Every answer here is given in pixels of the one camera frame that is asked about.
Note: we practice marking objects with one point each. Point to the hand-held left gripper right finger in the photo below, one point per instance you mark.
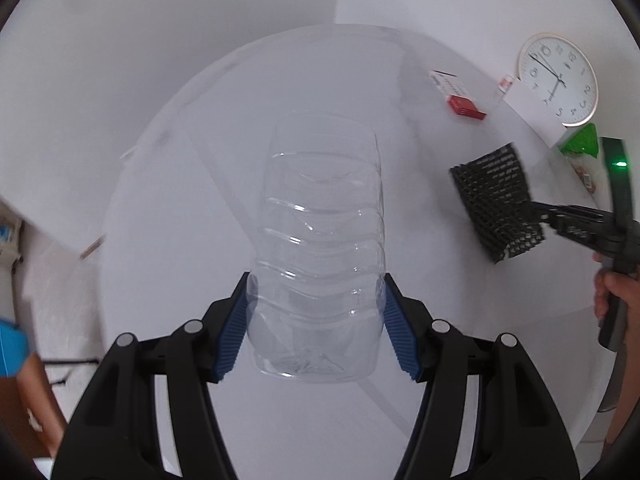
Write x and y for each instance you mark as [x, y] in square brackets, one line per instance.
[400, 340]

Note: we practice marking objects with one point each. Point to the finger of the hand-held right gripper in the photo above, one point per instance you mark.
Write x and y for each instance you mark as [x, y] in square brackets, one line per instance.
[577, 234]
[570, 211]

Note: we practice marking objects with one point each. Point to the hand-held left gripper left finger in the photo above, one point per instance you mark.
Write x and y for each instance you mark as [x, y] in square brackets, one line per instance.
[230, 340]

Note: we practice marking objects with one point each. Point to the clear plastic bottle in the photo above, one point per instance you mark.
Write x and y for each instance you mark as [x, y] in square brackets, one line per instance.
[320, 260]

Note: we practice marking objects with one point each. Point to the person's right forearm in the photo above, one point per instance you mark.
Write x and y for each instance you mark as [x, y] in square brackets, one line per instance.
[625, 400]

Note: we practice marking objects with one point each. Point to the person's right hand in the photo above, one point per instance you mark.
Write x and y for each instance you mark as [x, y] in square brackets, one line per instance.
[600, 295]

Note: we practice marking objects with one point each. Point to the green snack packet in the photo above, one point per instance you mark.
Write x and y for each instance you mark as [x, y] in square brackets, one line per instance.
[582, 142]

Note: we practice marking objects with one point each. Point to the white paper card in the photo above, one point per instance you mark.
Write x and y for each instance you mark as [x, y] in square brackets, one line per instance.
[535, 107]

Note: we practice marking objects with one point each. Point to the small red and white tag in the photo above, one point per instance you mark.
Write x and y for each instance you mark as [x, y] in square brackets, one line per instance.
[506, 82]

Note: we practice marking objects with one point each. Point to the red and white box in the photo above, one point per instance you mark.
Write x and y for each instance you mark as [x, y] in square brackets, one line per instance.
[457, 95]

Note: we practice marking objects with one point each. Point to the wooden stick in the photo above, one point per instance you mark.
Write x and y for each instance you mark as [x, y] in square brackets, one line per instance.
[92, 247]

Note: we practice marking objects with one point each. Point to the white wall clock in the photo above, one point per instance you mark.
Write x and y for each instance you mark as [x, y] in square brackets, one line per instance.
[557, 80]

